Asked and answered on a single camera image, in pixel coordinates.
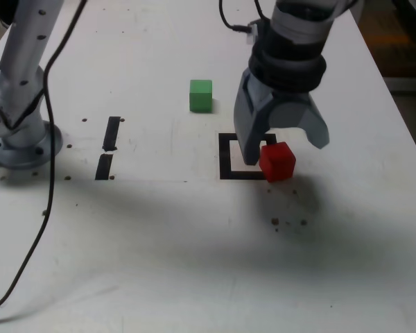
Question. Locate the green cube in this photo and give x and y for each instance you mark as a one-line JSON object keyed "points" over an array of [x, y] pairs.
{"points": [[200, 98]]}

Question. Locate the red cube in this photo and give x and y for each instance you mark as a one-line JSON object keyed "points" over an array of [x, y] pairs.
{"points": [[277, 163]]}

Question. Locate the small gripper camera box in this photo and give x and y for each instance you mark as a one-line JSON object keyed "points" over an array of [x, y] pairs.
{"points": [[254, 31]]}

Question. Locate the black tape square outline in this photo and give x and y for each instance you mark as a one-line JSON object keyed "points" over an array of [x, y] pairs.
{"points": [[224, 163]]}

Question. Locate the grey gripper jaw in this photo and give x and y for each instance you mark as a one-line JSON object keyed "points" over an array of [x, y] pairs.
{"points": [[248, 121], [298, 111]]}

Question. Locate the black tape strip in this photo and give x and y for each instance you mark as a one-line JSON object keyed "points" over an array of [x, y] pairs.
{"points": [[111, 135]]}

